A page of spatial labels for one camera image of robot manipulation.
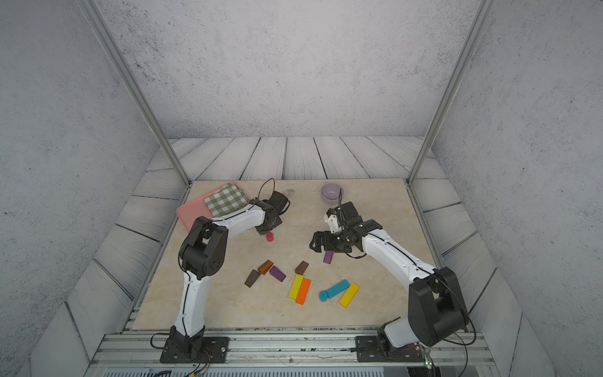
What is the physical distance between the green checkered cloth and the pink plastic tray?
16 millimetres

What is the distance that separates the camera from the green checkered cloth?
110 cm

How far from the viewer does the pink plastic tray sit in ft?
3.61
